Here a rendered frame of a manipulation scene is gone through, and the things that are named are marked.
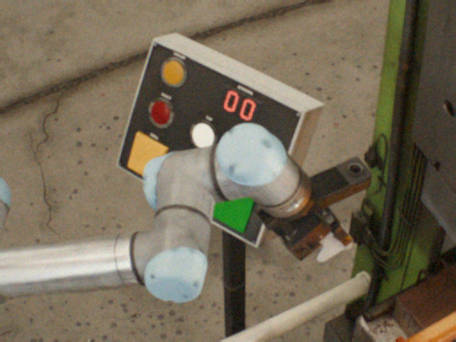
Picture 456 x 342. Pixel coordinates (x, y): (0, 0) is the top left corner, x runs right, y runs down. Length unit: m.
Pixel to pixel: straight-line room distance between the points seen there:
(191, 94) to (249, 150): 0.65
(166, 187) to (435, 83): 0.41
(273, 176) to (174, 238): 0.15
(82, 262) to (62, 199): 1.94
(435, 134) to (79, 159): 2.01
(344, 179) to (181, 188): 0.26
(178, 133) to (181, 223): 0.69
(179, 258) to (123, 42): 2.51
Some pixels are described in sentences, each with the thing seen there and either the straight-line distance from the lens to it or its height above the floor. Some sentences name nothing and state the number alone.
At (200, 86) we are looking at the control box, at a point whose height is 1.16.
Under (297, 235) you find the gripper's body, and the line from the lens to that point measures 1.56.
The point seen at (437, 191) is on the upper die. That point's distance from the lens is 1.66.
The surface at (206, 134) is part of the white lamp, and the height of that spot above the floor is 1.10.
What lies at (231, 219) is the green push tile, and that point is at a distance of 2.02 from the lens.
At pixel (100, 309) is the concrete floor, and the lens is 3.10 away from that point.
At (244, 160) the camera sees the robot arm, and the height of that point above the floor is 1.55.
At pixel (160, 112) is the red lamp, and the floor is 1.09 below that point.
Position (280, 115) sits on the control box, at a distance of 1.94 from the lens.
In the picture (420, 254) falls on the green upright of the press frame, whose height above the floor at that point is 0.89.
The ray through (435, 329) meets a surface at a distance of 1.88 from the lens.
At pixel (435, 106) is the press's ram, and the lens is 1.57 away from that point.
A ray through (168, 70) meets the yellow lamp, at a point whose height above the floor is 1.16.
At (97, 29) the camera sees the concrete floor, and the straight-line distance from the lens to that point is 3.88.
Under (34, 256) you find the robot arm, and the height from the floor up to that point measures 1.42.
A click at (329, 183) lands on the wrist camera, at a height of 1.40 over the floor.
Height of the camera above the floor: 2.60
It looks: 50 degrees down
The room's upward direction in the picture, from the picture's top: 2 degrees clockwise
